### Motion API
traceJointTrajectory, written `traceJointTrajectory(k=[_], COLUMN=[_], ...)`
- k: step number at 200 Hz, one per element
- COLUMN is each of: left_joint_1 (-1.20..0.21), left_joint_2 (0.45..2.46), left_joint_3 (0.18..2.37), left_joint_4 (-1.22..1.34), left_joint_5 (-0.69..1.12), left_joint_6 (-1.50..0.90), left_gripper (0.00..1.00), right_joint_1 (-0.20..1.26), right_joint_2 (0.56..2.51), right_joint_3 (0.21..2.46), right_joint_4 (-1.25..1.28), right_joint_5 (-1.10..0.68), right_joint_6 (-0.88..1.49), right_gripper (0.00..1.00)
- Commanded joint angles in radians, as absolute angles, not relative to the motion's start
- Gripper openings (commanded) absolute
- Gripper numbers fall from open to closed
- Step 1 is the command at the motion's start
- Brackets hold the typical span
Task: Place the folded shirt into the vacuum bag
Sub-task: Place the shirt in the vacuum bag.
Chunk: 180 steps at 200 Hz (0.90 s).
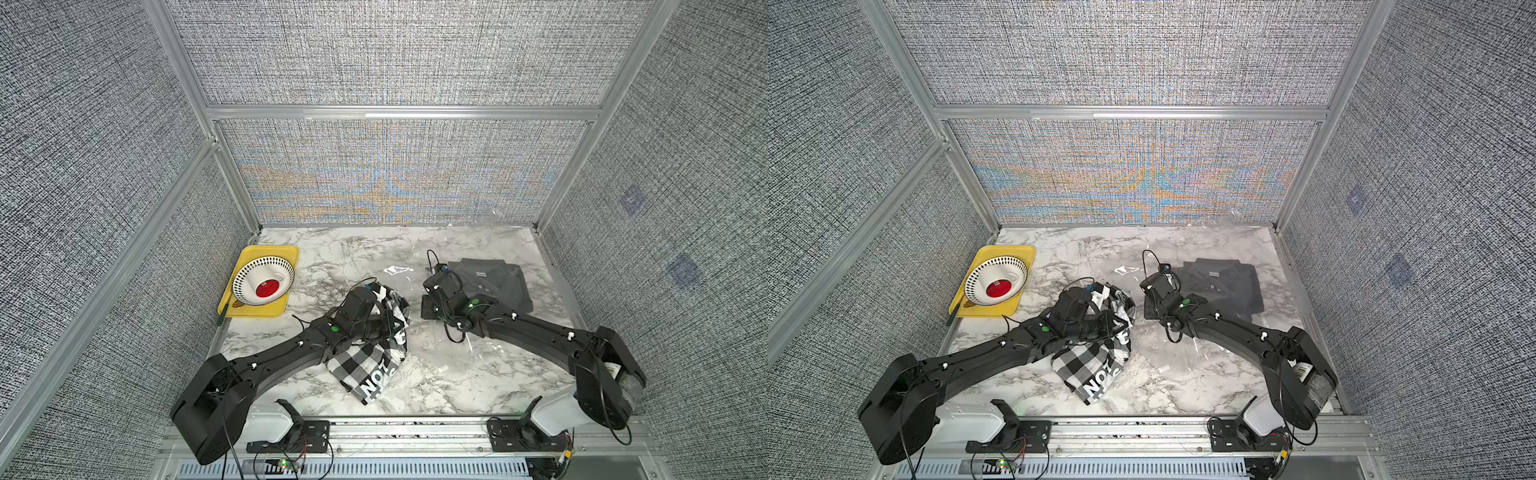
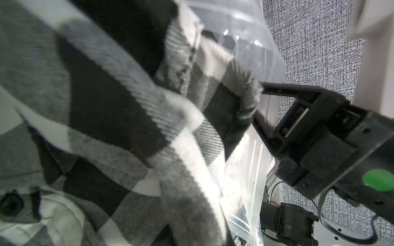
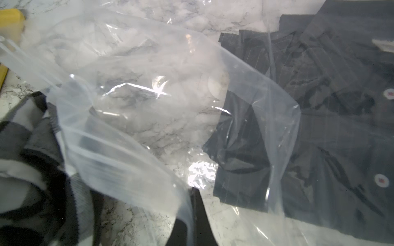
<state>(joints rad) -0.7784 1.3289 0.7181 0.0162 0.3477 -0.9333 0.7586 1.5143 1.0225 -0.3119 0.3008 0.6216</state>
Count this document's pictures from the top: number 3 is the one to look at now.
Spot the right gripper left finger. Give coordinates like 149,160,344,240
165,218,187,246

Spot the yellow tray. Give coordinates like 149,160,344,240
0,8,26,90

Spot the black white checkered cloth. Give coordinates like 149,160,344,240
1,92,103,246

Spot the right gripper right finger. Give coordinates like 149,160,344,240
190,188,218,246

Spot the clear vacuum bag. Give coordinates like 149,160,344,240
0,0,394,246

